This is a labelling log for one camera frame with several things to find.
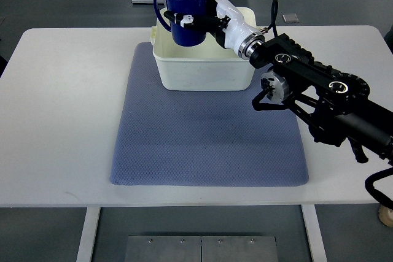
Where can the blue mug white inside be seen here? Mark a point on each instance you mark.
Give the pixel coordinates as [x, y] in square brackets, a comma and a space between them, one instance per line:
[182, 13]

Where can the white plastic box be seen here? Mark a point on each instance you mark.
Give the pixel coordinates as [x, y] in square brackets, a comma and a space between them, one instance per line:
[205, 67]

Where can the white table leg left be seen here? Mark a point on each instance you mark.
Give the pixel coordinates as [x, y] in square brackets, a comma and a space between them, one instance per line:
[88, 236]

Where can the grey metal base plate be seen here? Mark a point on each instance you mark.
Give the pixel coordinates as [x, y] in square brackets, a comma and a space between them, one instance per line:
[201, 248]

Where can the blue textured mat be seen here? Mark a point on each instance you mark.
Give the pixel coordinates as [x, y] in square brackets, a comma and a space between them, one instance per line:
[202, 138]

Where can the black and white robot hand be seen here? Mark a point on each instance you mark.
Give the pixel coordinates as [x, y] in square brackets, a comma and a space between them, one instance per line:
[228, 26]

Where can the white table leg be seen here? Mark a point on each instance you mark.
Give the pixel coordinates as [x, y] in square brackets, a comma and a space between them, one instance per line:
[313, 231]
[88, 236]

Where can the grey floor plate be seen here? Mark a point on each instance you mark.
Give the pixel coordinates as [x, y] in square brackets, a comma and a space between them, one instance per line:
[290, 18]

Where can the white table leg right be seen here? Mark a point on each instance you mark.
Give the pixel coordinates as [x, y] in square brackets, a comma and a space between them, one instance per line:
[313, 231]

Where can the beige caster wheel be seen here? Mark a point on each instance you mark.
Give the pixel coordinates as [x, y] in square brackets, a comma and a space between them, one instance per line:
[385, 215]

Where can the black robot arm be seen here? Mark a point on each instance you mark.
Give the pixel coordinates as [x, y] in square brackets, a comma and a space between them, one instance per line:
[334, 104]

